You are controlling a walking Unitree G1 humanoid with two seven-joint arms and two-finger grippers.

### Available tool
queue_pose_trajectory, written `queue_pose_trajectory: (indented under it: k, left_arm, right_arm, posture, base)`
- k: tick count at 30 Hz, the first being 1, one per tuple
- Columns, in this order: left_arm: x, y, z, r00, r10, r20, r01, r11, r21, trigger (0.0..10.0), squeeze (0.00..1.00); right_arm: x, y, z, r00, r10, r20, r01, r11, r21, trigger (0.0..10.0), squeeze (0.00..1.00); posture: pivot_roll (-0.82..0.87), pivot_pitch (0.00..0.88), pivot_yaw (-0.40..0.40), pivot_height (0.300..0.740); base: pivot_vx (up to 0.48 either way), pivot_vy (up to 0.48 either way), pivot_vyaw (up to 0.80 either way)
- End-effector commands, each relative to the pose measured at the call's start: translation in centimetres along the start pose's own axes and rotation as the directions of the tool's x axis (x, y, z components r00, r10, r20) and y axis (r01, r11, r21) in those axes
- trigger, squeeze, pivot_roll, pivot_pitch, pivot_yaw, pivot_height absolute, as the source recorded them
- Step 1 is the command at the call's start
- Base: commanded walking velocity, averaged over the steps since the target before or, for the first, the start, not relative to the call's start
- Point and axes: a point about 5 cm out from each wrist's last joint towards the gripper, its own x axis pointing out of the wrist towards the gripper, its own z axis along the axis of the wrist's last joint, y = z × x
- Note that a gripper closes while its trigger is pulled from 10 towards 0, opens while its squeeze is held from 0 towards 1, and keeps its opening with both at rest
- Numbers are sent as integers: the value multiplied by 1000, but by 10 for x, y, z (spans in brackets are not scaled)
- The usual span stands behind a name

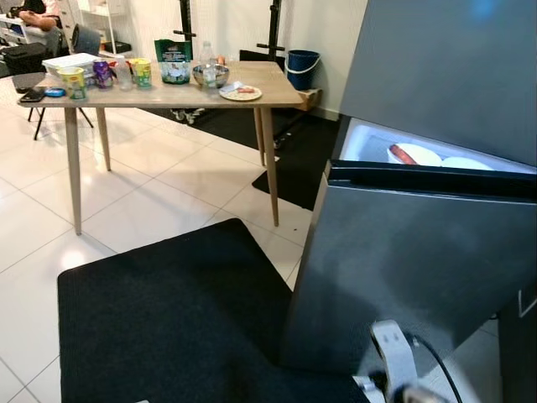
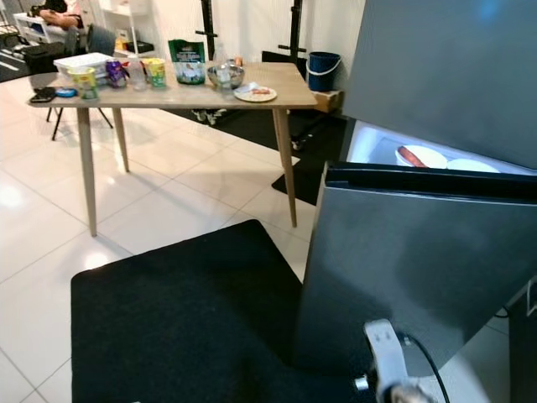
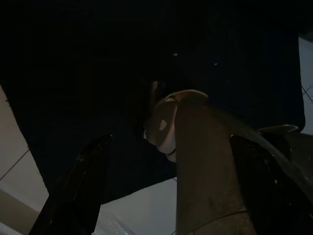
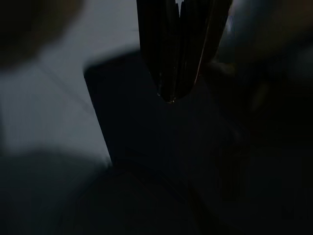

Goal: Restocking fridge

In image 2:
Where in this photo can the beige plate with food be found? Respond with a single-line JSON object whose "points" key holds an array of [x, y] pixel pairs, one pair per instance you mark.
{"points": [[255, 95]]}

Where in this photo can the black floor mat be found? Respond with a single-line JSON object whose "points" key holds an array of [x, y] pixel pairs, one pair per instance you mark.
{"points": [[193, 319], [315, 168]]}

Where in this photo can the clear water bottle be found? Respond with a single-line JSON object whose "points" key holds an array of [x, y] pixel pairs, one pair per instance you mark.
{"points": [[223, 57]]}

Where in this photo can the black office chair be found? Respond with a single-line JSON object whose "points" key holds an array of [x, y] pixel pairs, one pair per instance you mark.
{"points": [[40, 59]]}

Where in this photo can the wooden crate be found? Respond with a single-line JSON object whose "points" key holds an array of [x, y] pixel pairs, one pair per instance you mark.
{"points": [[330, 102]]}

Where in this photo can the black phone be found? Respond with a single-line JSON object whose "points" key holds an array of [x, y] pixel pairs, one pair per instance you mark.
{"points": [[42, 96]]}

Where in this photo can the white plate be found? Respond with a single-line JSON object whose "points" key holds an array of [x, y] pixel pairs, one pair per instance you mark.
{"points": [[472, 165], [435, 158]]}

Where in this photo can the purple snack can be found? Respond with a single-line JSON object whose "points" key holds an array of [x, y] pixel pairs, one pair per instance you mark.
{"points": [[116, 74]]}

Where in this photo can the green carton pack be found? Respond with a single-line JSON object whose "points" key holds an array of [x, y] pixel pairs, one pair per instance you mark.
{"points": [[186, 61]]}

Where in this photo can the dark grey bag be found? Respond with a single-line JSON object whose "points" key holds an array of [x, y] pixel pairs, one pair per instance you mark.
{"points": [[102, 39]]}

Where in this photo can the blue round lid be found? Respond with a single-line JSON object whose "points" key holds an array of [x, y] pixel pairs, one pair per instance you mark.
{"points": [[64, 91]]}

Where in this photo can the white plastic food container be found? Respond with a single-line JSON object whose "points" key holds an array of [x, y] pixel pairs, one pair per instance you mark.
{"points": [[82, 62]]}

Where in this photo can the steel mixing bowl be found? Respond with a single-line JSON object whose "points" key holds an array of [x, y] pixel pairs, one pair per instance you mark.
{"points": [[235, 78]]}

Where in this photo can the yellow green noodle cup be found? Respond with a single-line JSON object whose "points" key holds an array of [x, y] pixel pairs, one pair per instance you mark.
{"points": [[154, 74], [84, 84]]}

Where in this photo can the wooden table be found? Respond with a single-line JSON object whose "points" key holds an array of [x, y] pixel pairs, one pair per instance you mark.
{"points": [[185, 95]]}

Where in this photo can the black metal stand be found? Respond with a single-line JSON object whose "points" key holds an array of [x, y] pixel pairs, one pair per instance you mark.
{"points": [[208, 18], [294, 25]]}

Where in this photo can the white shelf unit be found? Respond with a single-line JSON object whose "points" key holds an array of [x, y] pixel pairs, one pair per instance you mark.
{"points": [[126, 17]]}

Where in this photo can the grey steel fridge cabinet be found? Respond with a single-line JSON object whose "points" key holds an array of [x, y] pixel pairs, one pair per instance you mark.
{"points": [[369, 143]]}

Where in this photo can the brown sausage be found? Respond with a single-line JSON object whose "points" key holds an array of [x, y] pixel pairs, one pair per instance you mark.
{"points": [[413, 157]]}

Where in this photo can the blue bucket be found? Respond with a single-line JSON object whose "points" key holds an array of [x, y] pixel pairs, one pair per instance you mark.
{"points": [[325, 72]]}

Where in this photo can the clear drinking glass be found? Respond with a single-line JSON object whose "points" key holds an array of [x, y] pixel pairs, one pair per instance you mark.
{"points": [[137, 77]]}

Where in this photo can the seated person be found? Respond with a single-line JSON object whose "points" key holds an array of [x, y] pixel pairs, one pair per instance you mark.
{"points": [[60, 15]]}

